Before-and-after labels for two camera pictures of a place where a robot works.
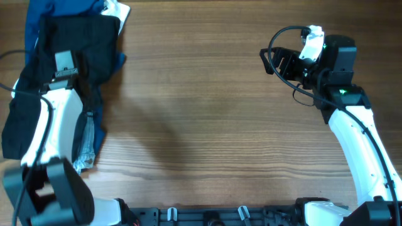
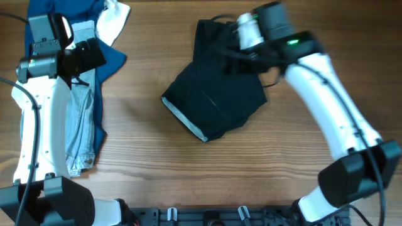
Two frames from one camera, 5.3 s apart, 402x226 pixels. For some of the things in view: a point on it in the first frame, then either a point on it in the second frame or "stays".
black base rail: (225, 216) stays
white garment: (114, 8) stays
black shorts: (94, 41) to (210, 100)
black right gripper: (289, 65) to (240, 58)
